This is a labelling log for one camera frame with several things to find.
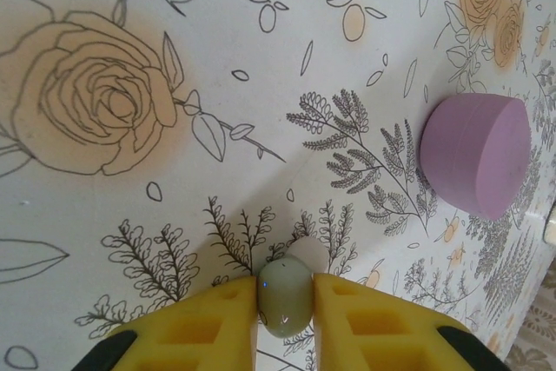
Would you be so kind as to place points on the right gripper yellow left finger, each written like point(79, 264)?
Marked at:
point(182, 340)

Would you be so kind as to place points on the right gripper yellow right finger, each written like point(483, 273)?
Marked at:
point(391, 340)

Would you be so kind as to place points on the lavender earbud charging case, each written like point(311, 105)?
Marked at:
point(473, 149)

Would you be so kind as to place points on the floral patterned table cover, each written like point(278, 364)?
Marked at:
point(260, 84)

